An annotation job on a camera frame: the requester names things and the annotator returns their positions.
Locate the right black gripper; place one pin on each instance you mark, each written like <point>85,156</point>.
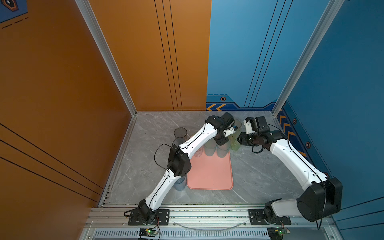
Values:
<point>242,139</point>

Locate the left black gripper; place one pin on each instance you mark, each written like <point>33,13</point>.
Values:
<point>225,140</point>

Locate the tall yellow glass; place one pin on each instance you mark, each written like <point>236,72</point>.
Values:
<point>237,124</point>

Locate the tall green glass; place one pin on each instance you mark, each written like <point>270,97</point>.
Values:
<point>235,145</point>

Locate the teal textured glass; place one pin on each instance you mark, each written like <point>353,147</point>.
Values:
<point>210,147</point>
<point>223,150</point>

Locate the clear short glass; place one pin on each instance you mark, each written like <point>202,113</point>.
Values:
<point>199,152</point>

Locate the smoky grey glass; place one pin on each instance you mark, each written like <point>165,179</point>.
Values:
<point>180,135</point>

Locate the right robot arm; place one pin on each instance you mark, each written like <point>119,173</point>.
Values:
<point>322,195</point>

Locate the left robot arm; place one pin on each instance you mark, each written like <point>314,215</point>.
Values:
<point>179,161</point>

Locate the pink plastic tray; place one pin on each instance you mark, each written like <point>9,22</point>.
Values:
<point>211,173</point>

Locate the tall blue glass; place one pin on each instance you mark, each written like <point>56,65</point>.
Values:
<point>180,184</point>

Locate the right green circuit board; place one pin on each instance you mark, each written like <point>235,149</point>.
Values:
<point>278,234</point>

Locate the green circuit board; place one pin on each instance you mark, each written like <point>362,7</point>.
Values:
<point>148,234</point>
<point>278,234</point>

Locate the left green circuit board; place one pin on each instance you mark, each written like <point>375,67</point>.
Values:
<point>148,234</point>

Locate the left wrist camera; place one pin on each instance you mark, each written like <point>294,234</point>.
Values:
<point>231,130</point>

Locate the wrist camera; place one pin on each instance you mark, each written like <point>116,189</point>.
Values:
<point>231,130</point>
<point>248,123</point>

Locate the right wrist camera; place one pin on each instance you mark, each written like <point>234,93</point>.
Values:
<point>248,123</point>

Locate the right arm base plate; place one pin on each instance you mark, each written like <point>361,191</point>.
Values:
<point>257,217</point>

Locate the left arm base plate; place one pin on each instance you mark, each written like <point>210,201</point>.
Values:
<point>159,217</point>

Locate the right aluminium corner post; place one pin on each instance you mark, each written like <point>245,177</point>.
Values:
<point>318,34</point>

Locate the aluminium corner post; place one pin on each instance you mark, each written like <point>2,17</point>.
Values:
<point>318,34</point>
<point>99,38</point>

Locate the aluminium front rail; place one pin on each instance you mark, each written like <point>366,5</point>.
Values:
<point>202,222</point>

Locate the left aluminium corner post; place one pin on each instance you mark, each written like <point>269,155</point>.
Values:
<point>99,38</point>

